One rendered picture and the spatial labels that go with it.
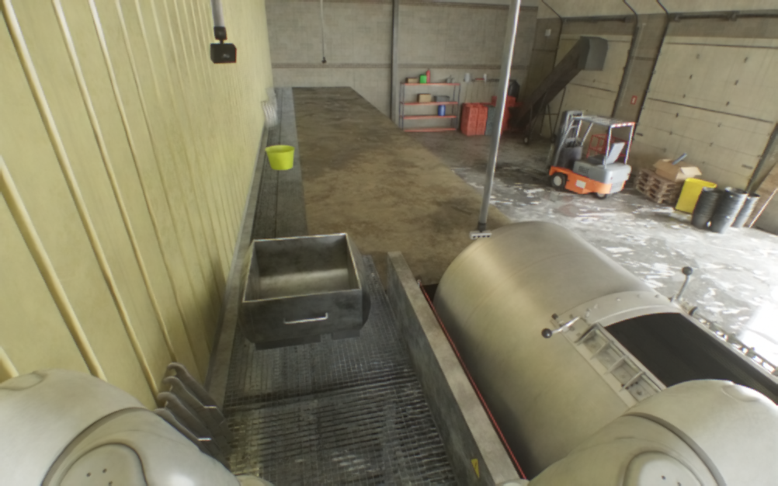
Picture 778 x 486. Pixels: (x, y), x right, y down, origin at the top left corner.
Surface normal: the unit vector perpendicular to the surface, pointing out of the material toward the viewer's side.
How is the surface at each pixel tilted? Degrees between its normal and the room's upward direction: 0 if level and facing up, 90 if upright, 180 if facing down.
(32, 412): 9
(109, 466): 27
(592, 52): 92
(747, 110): 90
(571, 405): 50
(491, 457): 4
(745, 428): 17
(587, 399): 45
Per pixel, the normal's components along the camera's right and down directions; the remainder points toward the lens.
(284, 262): 0.22, 0.47
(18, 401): -0.12, -0.80
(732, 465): 0.08, -0.44
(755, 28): -0.97, 0.09
